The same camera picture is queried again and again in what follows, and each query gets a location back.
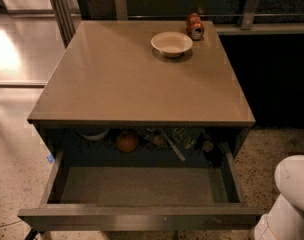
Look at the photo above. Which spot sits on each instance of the blue tape piece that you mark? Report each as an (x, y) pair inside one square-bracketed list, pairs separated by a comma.
[(50, 159)]

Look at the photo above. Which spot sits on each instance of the white bowl on cabinet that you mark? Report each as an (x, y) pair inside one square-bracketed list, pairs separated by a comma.
[(171, 44)]

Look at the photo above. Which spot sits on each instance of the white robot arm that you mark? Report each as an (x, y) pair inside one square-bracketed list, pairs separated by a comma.
[(285, 220)]

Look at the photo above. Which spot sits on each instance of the red soda can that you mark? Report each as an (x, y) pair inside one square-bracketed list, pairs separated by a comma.
[(194, 26)]

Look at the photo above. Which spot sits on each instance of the metal railing frame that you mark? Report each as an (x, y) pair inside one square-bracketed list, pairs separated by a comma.
[(230, 16)]

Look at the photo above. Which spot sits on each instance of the black object on floor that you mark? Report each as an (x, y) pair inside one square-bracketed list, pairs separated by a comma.
[(31, 235)]

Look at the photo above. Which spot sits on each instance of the white bowl in drawer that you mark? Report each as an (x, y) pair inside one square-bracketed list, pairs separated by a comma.
[(94, 134)]

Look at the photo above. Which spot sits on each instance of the grey top drawer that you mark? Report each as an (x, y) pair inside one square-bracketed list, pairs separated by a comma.
[(144, 191)]

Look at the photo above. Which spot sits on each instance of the grey drawer cabinet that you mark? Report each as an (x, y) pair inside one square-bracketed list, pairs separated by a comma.
[(111, 77)]

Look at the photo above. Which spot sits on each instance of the orange fruit in drawer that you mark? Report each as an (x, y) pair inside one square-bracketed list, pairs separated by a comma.
[(127, 141)]

